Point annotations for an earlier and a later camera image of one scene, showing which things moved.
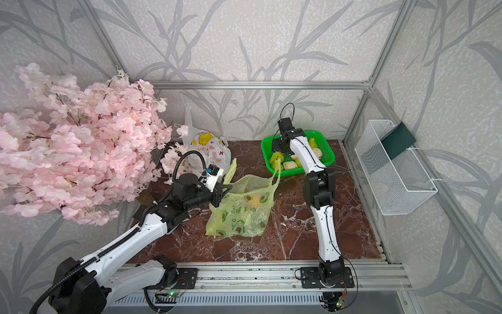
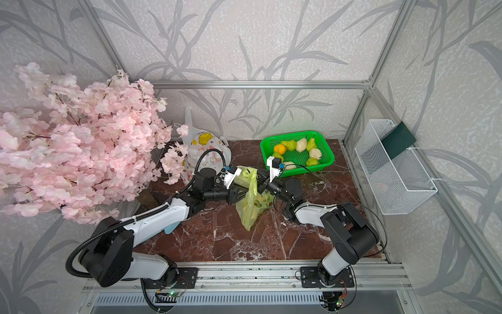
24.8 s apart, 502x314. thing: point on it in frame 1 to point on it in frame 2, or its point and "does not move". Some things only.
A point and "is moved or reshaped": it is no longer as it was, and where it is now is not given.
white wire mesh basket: (395, 186) does not move
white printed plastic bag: (203, 149) does not move
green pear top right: (312, 142) does not move
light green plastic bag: (244, 209) is moved or reshaped
